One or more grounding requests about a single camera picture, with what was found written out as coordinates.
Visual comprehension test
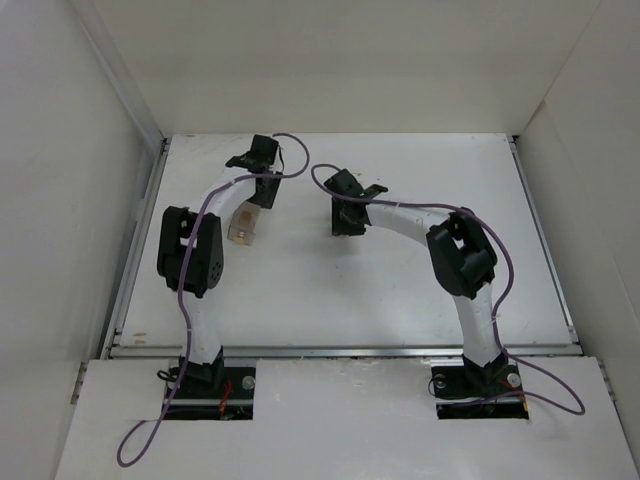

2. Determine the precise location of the clear plastic box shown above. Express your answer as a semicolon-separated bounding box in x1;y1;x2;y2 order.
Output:
227;201;261;246

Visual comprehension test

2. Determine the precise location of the wood cube block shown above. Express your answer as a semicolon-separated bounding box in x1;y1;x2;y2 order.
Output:
238;210;257;230

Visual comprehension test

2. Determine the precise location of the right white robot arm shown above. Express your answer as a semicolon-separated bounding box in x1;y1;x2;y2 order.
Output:
322;169;508;395

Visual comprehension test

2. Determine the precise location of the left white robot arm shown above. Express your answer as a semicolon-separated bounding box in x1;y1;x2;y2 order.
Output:
157;135;280;397

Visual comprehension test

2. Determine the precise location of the white front cover board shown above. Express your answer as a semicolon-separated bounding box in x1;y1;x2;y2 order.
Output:
57;357;638;479

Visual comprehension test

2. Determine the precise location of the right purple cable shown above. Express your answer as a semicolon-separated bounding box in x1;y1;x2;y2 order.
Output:
310;163;587;417

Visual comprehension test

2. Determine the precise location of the purple cable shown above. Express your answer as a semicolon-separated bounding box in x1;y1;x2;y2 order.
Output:
117;132;311;468
310;163;587;417

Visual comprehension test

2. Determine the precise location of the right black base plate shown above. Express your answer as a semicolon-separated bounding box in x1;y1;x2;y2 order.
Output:
429;364;529;420

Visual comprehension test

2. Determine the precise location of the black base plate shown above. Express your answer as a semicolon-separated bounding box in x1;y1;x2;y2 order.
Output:
429;364;529;420
164;366;256;421

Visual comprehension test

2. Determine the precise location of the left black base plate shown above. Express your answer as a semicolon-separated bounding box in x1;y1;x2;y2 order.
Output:
164;366;256;421

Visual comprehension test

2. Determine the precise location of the aluminium front rail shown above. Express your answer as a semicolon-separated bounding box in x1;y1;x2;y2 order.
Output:
103;343;583;359

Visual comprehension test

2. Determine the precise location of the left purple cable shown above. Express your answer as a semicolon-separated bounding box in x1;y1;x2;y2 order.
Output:
117;132;311;468

